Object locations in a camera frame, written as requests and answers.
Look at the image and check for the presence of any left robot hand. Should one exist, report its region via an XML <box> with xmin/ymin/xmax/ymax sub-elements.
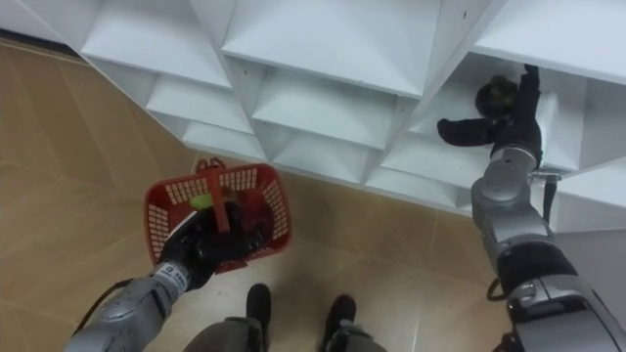
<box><xmin>158</xmin><ymin>200</ymin><xmax>265</xmax><ymax>291</ymax></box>

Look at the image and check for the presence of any white shelf unit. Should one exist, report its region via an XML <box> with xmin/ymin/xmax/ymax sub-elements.
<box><xmin>0</xmin><ymin>0</ymin><xmax>626</xmax><ymax>235</ymax></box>

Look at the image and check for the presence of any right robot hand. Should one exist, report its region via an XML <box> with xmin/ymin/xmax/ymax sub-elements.
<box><xmin>436</xmin><ymin>64</ymin><xmax>544</xmax><ymax>167</ymax></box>

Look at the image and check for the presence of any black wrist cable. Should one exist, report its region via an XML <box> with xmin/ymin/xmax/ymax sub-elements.
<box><xmin>530</xmin><ymin>168</ymin><xmax>563</xmax><ymax>226</ymax></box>
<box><xmin>71</xmin><ymin>277</ymin><xmax>136</xmax><ymax>338</ymax></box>

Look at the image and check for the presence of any red plastic shopping basket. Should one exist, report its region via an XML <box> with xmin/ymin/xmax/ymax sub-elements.
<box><xmin>143</xmin><ymin>156</ymin><xmax>293</xmax><ymax>275</ymax></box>

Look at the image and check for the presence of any dark round soft toy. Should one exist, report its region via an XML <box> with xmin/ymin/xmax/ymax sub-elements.
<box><xmin>474</xmin><ymin>73</ymin><xmax>520</xmax><ymax>119</ymax></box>

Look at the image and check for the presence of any green soft toy fruit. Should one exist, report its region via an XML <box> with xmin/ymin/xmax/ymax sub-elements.
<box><xmin>189</xmin><ymin>193</ymin><xmax>215</xmax><ymax>211</ymax></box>

